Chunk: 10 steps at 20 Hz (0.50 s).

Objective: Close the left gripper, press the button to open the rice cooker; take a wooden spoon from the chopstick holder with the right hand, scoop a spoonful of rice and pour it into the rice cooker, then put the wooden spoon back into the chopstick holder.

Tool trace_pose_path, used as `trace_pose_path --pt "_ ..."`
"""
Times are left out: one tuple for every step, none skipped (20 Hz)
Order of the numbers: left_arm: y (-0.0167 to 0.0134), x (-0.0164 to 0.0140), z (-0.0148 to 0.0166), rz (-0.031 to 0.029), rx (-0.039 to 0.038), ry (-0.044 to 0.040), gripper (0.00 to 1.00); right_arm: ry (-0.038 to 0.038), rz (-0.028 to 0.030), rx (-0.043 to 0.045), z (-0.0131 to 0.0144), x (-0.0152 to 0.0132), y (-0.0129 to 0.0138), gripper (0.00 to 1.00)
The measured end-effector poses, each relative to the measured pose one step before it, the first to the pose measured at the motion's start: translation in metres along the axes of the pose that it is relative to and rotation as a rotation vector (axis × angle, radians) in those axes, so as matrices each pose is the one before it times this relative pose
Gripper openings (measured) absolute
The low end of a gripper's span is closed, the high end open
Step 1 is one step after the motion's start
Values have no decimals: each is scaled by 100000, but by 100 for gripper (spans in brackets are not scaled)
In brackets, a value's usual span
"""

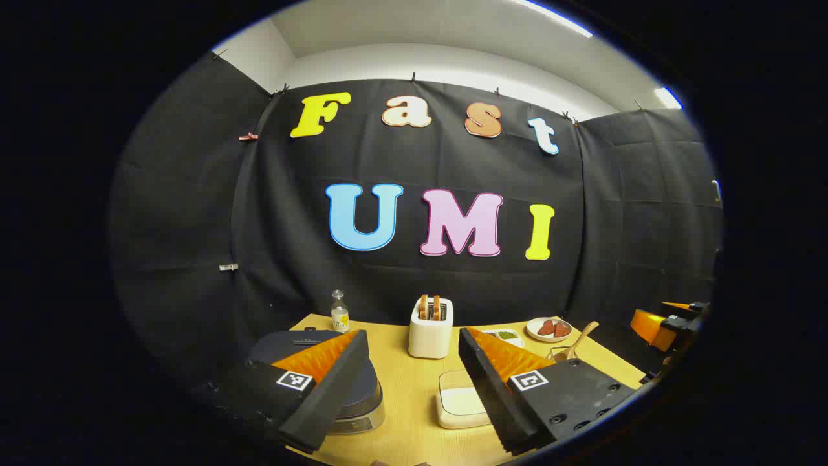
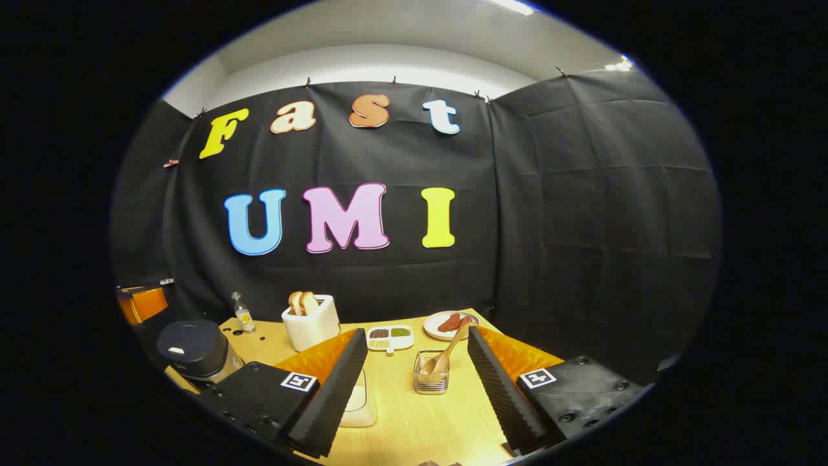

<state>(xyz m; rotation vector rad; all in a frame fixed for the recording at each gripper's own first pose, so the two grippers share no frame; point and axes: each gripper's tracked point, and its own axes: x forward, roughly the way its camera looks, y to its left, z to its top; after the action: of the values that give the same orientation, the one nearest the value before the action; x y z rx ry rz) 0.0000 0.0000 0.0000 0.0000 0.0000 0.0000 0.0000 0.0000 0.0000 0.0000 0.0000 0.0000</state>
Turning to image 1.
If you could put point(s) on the white round plate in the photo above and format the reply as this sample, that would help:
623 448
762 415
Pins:
533 331

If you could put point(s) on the toast bread slice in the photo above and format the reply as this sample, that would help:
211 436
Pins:
424 307
437 308

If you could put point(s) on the wooden spoon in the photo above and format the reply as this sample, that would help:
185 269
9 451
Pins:
580 340

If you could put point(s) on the white divided grain dish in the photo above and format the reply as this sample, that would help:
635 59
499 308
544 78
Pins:
508 336

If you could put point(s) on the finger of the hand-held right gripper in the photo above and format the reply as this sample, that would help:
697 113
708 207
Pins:
689 307
650 327

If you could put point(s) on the dark grey rice cooker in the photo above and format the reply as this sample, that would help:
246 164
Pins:
284 343

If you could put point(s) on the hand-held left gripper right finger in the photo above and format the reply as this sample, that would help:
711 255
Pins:
491 395

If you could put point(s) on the red meat slice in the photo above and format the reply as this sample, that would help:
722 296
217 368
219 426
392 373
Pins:
546 327
562 330

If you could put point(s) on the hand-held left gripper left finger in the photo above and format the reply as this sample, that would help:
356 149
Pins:
323 401

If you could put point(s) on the small glass bottle yellow label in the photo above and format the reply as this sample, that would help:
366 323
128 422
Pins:
339 317

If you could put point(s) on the white toaster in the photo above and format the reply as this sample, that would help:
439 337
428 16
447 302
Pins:
430 340

